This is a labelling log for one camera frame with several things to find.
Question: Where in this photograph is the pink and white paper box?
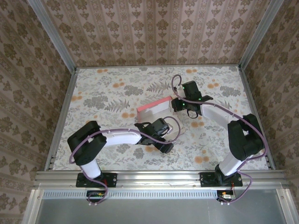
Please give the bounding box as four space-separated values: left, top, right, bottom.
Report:
136 95 187 142

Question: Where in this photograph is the small black connector box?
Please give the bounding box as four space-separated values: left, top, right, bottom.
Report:
86 190 106 203
217 190 236 202

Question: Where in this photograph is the grey metal panel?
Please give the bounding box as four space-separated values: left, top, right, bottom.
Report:
22 188 299 224

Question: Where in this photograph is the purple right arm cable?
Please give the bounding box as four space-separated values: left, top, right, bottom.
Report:
171 74 267 205

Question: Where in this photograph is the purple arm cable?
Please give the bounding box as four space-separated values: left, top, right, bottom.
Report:
171 74 267 205
69 116 182 207

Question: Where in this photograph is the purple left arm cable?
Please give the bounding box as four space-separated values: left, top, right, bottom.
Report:
69 116 182 207

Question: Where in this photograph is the thin aluminium table edge rail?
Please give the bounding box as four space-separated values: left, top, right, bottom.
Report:
75 63 242 69

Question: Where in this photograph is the long aluminium mounting rail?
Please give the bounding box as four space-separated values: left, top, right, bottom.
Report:
34 169 287 190

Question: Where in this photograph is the aluminium table side rail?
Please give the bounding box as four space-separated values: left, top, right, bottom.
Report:
238 65 277 170
45 67 78 172

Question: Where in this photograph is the slotted grey cable duct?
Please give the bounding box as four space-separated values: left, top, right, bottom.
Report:
43 191 234 199

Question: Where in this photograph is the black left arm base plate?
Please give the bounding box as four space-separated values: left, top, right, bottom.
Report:
77 172 117 189

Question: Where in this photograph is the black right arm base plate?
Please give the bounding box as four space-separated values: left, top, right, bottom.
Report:
199 172 243 187

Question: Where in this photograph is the aluminium frame post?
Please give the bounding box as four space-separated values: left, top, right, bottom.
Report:
26 0 78 72
237 0 285 70

